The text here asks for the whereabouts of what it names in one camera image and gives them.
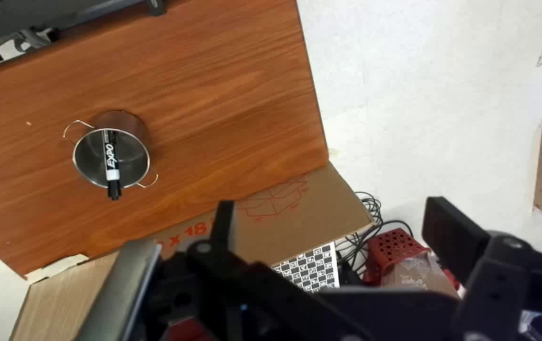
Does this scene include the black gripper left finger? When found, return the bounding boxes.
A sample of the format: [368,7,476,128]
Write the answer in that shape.
[76,240,161,341]

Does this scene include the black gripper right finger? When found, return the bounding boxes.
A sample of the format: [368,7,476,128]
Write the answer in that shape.
[423,196,491,283]

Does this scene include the black and white Expo marker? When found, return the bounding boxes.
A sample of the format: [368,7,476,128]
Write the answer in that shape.
[103,130,122,200]

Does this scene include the small steel pot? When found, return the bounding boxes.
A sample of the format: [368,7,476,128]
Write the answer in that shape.
[63,107,160,192]

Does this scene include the red perforated plastic crate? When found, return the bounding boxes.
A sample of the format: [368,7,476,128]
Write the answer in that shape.
[364,228,459,295]

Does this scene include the black and white patterned board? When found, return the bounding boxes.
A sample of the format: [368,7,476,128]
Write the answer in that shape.
[275,242,340,293]

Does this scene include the brown cardboard box under table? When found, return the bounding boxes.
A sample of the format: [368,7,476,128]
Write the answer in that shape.
[12,164,372,341]

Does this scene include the black equipment at top left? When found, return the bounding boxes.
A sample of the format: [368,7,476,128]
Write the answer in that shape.
[0,0,169,46]

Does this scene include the black cables on floor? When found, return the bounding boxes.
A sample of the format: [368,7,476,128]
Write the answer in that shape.
[336,189,415,279]

